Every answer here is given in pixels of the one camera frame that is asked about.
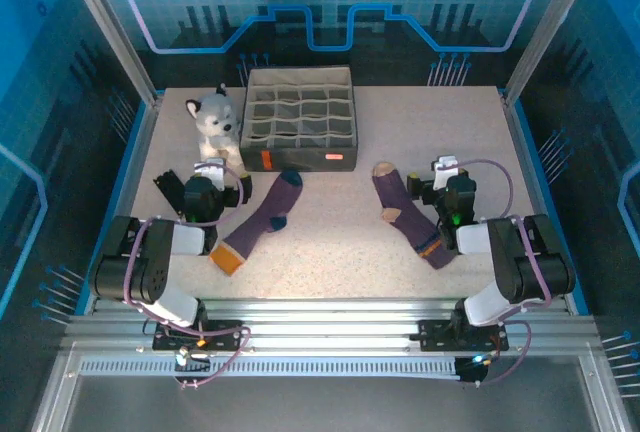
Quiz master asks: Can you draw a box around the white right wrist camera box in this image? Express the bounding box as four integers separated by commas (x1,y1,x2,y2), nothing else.
432,154,459,191

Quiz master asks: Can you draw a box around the grey fabric divider box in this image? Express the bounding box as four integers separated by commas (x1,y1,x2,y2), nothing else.
238,65,359,173

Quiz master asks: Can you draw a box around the aluminium frame post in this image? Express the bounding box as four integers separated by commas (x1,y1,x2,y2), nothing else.
502,0,604,104
54,0,162,104

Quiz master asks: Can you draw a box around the slotted grey cable duct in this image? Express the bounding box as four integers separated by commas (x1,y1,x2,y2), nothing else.
77,357,464,379

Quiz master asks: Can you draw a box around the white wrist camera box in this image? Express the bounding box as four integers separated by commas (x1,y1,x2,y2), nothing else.
432,154,459,191
192,156,230,192

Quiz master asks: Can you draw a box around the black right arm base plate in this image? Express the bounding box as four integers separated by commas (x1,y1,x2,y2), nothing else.
417,319,510,353

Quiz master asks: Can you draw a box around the grey white husky plush toy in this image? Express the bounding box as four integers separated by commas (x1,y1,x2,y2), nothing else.
185,82,246,173

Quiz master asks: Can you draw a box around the purple sock with tan toe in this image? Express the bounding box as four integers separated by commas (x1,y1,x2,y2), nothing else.
371,161,459,271

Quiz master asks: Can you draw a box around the grey metal platform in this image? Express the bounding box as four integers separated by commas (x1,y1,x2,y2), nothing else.
29,346,634,432

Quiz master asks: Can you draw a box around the long aluminium frame beam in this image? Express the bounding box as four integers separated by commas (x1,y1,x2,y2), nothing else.
59,295,601,353

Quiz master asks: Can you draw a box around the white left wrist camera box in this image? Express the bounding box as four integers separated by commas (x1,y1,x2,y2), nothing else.
192,156,230,192

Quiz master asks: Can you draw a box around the black rectangular device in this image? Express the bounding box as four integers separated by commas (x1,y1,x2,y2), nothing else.
152,168,190,217

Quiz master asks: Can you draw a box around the aluminium side rail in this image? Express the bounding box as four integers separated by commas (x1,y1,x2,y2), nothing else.
501,91,591,316
82,94,164,316

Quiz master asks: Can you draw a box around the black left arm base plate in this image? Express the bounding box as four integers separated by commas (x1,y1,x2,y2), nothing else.
152,319,245,353

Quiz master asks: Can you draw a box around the purple sock with orange cuff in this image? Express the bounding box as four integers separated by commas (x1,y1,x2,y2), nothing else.
208,170,304,277

